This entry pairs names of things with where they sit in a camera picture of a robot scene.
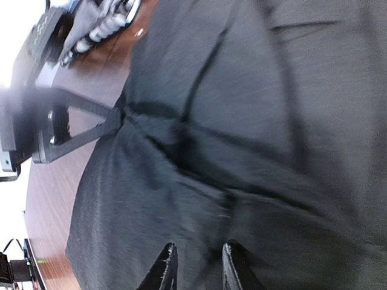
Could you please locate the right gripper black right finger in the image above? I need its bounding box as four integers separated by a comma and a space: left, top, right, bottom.
222, 240, 265, 290

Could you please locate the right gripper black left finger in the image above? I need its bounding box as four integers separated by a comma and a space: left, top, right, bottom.
143, 242, 178, 290

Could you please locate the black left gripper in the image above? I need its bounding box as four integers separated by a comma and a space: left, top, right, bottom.
1, 87, 122, 181

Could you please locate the black long sleeve shirt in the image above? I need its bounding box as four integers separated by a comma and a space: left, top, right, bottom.
67, 1, 386, 289

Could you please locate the black white patterned folded shirt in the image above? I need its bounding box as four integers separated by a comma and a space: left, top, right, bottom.
60, 0, 143, 66

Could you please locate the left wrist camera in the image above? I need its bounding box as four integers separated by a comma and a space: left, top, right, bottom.
27, 3, 74, 65

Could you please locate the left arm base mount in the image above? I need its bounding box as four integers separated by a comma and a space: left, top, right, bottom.
1, 239, 36, 289

